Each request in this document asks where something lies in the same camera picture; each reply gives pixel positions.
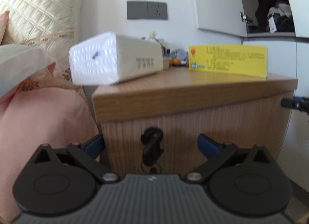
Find yellow medicine box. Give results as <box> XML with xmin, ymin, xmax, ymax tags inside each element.
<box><xmin>188</xmin><ymin>44</ymin><xmax>268</xmax><ymax>78</ymax></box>

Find black drawer lock knob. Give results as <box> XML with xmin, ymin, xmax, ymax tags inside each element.
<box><xmin>140</xmin><ymin>127</ymin><xmax>164</xmax><ymax>174</ymax></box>

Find white tissue pack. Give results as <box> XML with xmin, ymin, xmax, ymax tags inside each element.
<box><xmin>69</xmin><ymin>32</ymin><xmax>163</xmax><ymax>86</ymax></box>

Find white flower diffuser bottle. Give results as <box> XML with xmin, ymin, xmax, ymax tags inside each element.
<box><xmin>148</xmin><ymin>31</ymin><xmax>163</xmax><ymax>46</ymax></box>

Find pink bed sheet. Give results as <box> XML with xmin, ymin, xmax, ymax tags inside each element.
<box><xmin>0</xmin><ymin>62</ymin><xmax>100</xmax><ymax>222</ymax></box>

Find wooden nightstand drawer front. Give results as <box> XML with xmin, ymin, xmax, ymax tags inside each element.
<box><xmin>101</xmin><ymin>92</ymin><xmax>293</xmax><ymax>177</ymax></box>

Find pastel striped pillow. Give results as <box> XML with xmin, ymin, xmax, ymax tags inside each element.
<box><xmin>1</xmin><ymin>44</ymin><xmax>56</xmax><ymax>98</ymax></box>

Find orange fruit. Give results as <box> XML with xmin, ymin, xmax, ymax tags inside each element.
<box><xmin>169</xmin><ymin>58</ymin><xmax>188</xmax><ymax>67</ymax></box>

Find dark clothes in wardrobe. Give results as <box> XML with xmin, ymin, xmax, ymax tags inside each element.
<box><xmin>249</xmin><ymin>0</ymin><xmax>295</xmax><ymax>33</ymax></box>

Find wooden nightstand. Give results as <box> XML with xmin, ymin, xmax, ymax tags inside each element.
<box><xmin>91</xmin><ymin>66</ymin><xmax>299</xmax><ymax>179</ymax></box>

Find white wardrobe door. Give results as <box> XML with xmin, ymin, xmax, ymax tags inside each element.
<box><xmin>194</xmin><ymin>0</ymin><xmax>247</xmax><ymax>37</ymax></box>

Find cream quilted headboard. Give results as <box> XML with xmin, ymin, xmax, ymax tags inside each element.
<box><xmin>1</xmin><ymin>0</ymin><xmax>81</xmax><ymax>81</ymax></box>

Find beige shallow dish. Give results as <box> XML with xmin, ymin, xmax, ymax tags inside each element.
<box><xmin>163</xmin><ymin>58</ymin><xmax>171</xmax><ymax>70</ymax></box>

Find metal door hinge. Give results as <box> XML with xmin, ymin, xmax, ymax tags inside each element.
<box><xmin>240</xmin><ymin>12</ymin><xmax>253</xmax><ymax>24</ymax></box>

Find grey wall socket panel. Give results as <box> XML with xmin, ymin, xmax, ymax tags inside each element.
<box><xmin>127</xmin><ymin>1</ymin><xmax>168</xmax><ymax>20</ymax></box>

